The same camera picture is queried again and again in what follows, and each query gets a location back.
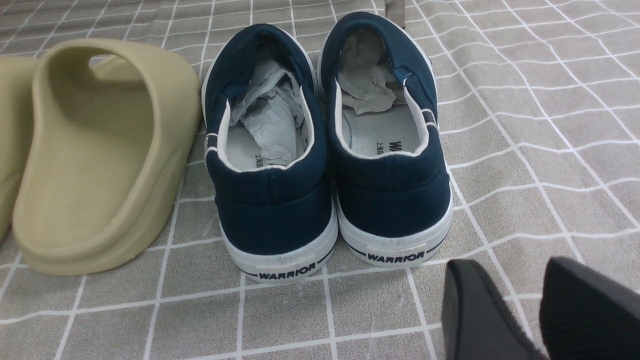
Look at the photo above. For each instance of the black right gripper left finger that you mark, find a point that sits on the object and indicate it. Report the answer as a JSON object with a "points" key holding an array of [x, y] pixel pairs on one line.
{"points": [[476, 322]]}

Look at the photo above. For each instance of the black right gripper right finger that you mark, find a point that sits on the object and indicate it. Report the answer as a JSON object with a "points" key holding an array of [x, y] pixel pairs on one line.
{"points": [[585, 315]]}

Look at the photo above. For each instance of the stainless steel shoe rack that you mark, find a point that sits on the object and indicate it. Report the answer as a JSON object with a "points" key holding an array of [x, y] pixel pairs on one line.
{"points": [[395, 11]]}

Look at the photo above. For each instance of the grey checked tablecloth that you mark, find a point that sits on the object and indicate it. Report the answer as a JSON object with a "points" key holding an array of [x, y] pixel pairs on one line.
{"points": [[539, 117]]}

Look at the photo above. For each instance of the navy slip-on shoe right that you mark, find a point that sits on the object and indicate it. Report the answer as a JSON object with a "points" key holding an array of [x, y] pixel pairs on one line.
{"points": [[393, 194]]}

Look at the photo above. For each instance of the navy slip-on shoe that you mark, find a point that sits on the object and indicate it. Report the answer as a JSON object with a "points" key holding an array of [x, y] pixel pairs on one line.
{"points": [[266, 152], [393, 194]]}

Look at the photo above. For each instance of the navy slip-on shoe left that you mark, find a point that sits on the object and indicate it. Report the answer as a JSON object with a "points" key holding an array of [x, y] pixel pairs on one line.
{"points": [[266, 152]]}

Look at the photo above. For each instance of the olive slide slipper right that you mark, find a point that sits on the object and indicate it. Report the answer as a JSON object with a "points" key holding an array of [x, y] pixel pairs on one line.
{"points": [[114, 123]]}

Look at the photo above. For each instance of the olive slide slipper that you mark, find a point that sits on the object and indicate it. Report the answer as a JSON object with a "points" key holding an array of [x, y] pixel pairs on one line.
{"points": [[16, 130], [114, 123]]}

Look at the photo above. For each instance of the olive slide slipper left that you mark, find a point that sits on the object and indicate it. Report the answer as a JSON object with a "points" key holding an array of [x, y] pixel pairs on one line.
{"points": [[16, 130]]}

